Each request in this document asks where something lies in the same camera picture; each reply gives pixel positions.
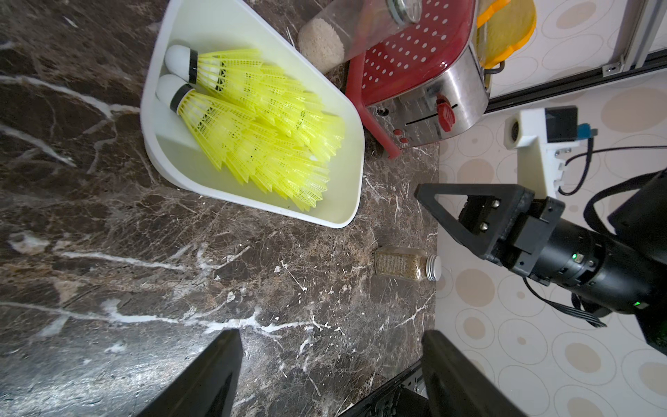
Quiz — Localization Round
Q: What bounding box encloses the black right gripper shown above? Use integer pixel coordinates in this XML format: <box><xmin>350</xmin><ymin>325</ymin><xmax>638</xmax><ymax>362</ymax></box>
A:
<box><xmin>414</xmin><ymin>183</ymin><xmax>566</xmax><ymax>276</ymax></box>

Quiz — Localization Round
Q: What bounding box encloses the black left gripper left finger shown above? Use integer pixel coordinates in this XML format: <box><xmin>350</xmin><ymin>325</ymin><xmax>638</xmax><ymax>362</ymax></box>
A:
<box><xmin>139</xmin><ymin>329</ymin><xmax>243</xmax><ymax>416</ymax></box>

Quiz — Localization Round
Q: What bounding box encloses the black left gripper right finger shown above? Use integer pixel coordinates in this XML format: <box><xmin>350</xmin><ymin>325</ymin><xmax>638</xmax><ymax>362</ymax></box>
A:
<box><xmin>421</xmin><ymin>330</ymin><xmax>524</xmax><ymax>416</ymax></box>

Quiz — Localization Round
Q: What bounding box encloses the green shuttlecock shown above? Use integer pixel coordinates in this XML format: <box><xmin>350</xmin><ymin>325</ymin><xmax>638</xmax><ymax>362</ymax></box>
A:
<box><xmin>165</xmin><ymin>44</ymin><xmax>346</xmax><ymax>162</ymax></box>
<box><xmin>156</xmin><ymin>74</ymin><xmax>329</xmax><ymax>211</ymax></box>

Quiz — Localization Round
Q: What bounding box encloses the white plastic storage box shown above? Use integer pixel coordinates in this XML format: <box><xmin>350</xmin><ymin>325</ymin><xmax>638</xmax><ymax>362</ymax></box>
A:
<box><xmin>140</xmin><ymin>1</ymin><xmax>365</xmax><ymax>229</ymax></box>

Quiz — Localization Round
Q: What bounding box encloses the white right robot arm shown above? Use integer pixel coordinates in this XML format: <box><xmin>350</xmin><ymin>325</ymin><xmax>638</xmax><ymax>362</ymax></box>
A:
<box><xmin>415</xmin><ymin>170</ymin><xmax>666</xmax><ymax>353</ymax></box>

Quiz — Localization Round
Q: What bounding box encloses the small jar with grey lid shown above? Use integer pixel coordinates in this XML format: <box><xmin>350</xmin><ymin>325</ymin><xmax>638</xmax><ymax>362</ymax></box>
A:
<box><xmin>374</xmin><ymin>247</ymin><xmax>442</xmax><ymax>281</ymax></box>

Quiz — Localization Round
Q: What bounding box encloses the red silver toaster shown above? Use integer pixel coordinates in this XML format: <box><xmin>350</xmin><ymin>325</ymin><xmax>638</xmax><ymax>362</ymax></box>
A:
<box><xmin>345</xmin><ymin>0</ymin><xmax>538</xmax><ymax>160</ymax></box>

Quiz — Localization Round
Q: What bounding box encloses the clear jar with white lid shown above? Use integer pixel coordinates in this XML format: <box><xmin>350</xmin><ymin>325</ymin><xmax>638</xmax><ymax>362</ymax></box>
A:
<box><xmin>297</xmin><ymin>0</ymin><xmax>422</xmax><ymax>74</ymax></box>

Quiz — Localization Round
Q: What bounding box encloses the silver aluminium crossbar back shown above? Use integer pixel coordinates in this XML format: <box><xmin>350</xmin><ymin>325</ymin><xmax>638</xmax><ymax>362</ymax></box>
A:
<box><xmin>601</xmin><ymin>0</ymin><xmax>666</xmax><ymax>79</ymax></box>

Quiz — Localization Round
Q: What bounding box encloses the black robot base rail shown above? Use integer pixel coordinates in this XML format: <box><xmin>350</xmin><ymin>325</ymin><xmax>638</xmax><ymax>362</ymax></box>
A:
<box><xmin>340</xmin><ymin>360</ymin><xmax>432</xmax><ymax>417</ymax></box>

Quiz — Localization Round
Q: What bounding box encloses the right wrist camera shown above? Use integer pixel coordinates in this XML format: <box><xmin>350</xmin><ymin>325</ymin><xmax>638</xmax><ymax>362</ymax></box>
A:
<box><xmin>504</xmin><ymin>106</ymin><xmax>598</xmax><ymax>199</ymax></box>

